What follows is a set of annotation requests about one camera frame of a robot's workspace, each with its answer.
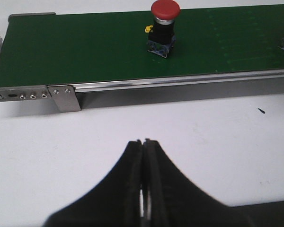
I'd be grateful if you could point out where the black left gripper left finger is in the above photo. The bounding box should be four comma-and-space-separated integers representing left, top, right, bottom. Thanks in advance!
44, 140, 142, 227

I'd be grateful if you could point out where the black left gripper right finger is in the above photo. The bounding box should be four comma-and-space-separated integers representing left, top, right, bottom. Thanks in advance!
142, 139, 284, 227

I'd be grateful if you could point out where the red mushroom push button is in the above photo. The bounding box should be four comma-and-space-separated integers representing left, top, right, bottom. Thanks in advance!
145, 0, 181, 58

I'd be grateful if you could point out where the metal left conveyor bracket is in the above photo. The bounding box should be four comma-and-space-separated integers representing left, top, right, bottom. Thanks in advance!
48, 85, 81, 113

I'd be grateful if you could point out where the aluminium conveyor frame rail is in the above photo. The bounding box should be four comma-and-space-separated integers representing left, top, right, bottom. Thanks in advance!
0, 12, 284, 102

